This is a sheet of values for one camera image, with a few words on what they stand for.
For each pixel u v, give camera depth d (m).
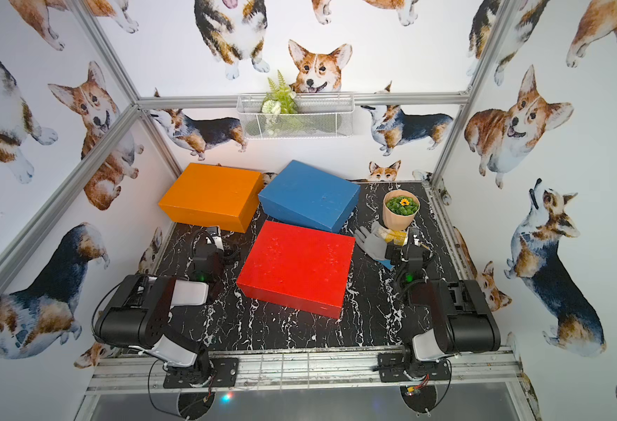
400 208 0.98
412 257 0.71
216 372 0.73
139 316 0.46
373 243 0.98
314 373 0.75
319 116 0.93
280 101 0.82
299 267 0.84
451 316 0.46
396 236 1.01
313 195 1.03
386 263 0.92
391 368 0.73
